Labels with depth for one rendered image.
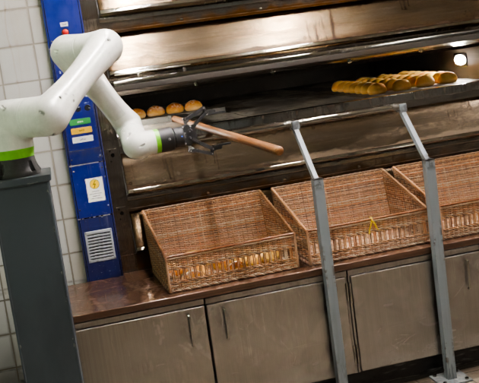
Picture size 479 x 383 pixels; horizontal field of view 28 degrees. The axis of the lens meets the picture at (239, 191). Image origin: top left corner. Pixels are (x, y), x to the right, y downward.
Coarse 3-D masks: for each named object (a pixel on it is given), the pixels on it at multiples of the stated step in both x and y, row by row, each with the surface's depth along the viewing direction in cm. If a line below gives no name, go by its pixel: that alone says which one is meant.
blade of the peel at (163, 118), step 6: (216, 108) 491; (222, 108) 473; (180, 114) 468; (186, 114) 469; (198, 114) 471; (144, 120) 464; (150, 120) 465; (156, 120) 466; (162, 120) 466; (168, 120) 467
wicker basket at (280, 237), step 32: (256, 192) 431; (160, 224) 420; (192, 224) 424; (224, 224) 426; (256, 224) 429; (160, 256) 386; (192, 256) 380; (224, 256) 383; (288, 256) 402; (192, 288) 381
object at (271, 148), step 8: (176, 120) 447; (200, 128) 398; (208, 128) 383; (216, 128) 373; (224, 136) 358; (232, 136) 346; (240, 136) 337; (248, 144) 326; (256, 144) 315; (264, 144) 307; (272, 144) 301; (272, 152) 298; (280, 152) 295
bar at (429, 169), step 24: (312, 120) 397; (408, 120) 402; (312, 168) 383; (432, 168) 388; (312, 192) 381; (432, 192) 389; (432, 216) 391; (432, 240) 394; (336, 288) 385; (336, 312) 386; (336, 336) 388; (336, 360) 389
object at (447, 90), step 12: (456, 84) 452; (468, 84) 452; (384, 96) 444; (396, 96) 444; (408, 96) 446; (420, 96) 447; (432, 96) 448; (312, 108) 436; (324, 108) 437; (336, 108) 438; (348, 108) 440; (360, 108) 441; (228, 120) 429; (240, 120) 428; (252, 120) 430; (264, 120) 431; (276, 120) 432; (204, 132) 425; (120, 144) 417
